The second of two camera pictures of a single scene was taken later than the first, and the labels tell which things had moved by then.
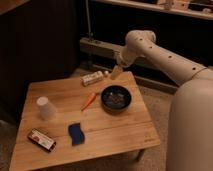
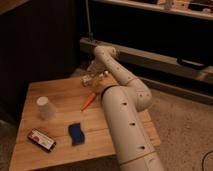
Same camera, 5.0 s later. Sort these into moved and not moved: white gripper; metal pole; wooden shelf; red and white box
Moved: white gripper
Not moved: red and white box; wooden shelf; metal pole
